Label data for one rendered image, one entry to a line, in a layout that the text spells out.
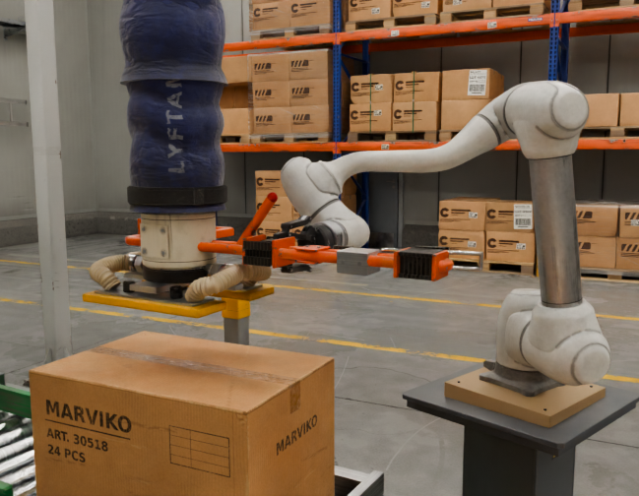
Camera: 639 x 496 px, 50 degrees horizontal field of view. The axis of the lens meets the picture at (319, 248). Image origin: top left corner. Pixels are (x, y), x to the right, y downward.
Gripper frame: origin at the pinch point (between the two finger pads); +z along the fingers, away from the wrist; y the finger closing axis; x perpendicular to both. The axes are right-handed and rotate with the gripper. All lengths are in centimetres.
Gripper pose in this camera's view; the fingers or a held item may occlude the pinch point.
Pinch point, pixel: (275, 251)
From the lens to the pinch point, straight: 147.1
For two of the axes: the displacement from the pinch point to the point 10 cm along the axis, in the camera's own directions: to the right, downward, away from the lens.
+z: -4.8, 1.2, -8.7
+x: -8.8, -0.6, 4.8
